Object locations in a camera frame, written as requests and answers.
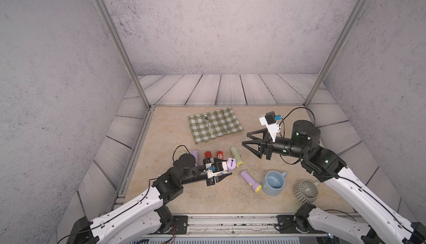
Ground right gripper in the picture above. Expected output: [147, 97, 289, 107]
[243, 129, 310, 162]

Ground purple flashlight bottom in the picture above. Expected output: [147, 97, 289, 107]
[225, 158, 237, 173]

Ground purple flashlight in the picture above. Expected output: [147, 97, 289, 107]
[191, 150, 200, 166]
[225, 158, 237, 173]
[240, 170, 262, 193]

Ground red flashlight with logo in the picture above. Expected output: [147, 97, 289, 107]
[216, 151, 224, 160]

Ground green flashlight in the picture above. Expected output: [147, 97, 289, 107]
[230, 146, 244, 168]

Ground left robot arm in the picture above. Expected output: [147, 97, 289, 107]
[59, 153, 236, 244]

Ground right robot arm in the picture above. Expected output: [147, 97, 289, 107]
[242, 112, 426, 244]

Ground green checkered cloth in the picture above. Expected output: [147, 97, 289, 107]
[188, 107, 244, 145]

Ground blue mug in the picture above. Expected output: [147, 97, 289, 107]
[261, 171, 287, 196]

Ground metal spoon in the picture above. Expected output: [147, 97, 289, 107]
[204, 114, 215, 137]

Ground grey ribbed bowl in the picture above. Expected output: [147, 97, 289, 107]
[293, 180, 320, 204]

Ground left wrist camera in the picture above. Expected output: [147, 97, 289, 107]
[205, 161, 228, 179]

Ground metal base rail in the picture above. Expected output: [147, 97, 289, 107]
[132, 213, 377, 244]

